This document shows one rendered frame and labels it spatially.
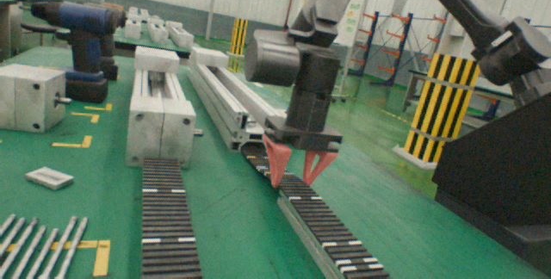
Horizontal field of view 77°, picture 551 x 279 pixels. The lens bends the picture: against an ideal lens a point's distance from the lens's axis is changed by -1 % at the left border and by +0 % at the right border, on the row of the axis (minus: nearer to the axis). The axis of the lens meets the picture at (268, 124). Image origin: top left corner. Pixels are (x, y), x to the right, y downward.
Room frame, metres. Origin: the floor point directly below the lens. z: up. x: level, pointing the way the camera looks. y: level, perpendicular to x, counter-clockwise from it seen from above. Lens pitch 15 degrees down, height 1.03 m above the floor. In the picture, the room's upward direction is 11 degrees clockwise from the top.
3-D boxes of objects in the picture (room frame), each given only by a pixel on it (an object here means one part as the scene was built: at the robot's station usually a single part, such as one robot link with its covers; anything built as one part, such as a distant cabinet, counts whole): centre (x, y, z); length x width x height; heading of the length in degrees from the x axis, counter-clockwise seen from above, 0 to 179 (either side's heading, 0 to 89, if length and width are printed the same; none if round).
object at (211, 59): (1.27, 0.26, 0.87); 0.16 x 0.11 x 0.07; 22
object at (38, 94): (0.60, 0.43, 0.83); 0.11 x 0.10 x 0.10; 104
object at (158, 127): (0.56, 0.17, 0.83); 0.12 x 0.09 x 0.10; 112
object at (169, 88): (0.97, 0.34, 0.82); 0.80 x 0.10 x 0.09; 22
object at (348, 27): (6.59, -0.66, 0.97); 1.51 x 0.50 x 1.95; 43
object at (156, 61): (0.97, 0.34, 0.87); 0.16 x 0.11 x 0.07; 22
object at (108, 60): (1.05, 0.59, 0.89); 0.20 x 0.08 x 0.22; 117
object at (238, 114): (1.04, 0.17, 0.82); 0.80 x 0.10 x 0.09; 22
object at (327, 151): (0.50, -0.06, 0.85); 0.07 x 0.07 x 0.09; 22
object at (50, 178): (0.41, 0.27, 0.78); 0.05 x 0.03 x 0.01; 76
